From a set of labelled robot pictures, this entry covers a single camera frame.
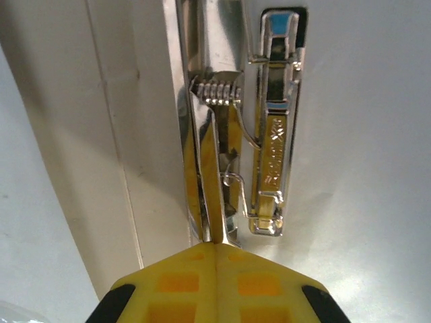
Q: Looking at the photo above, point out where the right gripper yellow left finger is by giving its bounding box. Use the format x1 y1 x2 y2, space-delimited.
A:
84 242 218 323

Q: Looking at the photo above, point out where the beige cardboard sheet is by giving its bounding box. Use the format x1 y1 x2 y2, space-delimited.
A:
0 0 193 300

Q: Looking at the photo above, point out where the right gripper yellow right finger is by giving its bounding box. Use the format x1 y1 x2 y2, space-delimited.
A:
216 245 352 323

